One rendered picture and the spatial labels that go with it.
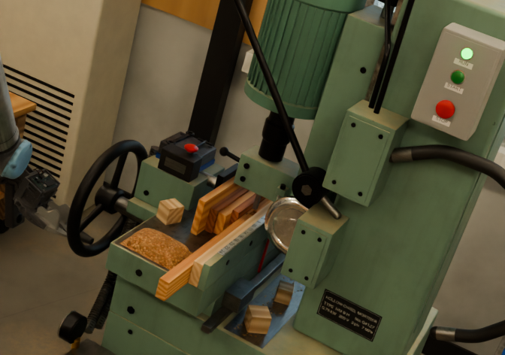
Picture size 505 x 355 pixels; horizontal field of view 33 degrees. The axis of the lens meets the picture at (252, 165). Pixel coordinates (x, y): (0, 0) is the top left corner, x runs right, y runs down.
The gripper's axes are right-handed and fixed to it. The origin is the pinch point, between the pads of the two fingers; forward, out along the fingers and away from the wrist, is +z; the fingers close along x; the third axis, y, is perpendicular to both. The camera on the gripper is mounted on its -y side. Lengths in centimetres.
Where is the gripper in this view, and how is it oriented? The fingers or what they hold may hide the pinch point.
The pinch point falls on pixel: (64, 234)
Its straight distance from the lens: 203.3
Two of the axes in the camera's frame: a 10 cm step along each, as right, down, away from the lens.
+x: 4.4, -2.9, 8.5
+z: 7.3, 6.7, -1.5
